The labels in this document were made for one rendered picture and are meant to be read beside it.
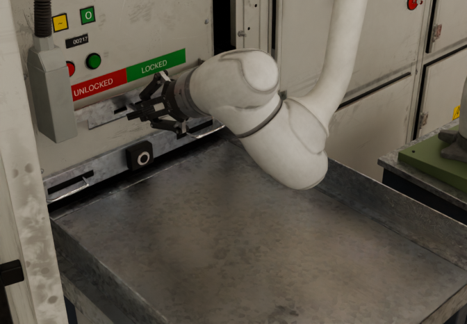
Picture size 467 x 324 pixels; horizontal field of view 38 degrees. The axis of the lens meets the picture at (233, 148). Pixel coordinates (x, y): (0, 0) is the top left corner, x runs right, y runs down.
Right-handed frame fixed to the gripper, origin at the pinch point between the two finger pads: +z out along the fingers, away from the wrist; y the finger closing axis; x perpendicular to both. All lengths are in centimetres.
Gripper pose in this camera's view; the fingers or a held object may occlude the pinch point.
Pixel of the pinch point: (140, 112)
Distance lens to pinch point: 141.6
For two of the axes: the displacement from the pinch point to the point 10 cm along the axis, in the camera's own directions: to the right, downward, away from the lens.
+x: 7.4, -3.5, 5.8
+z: -5.8, 1.1, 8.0
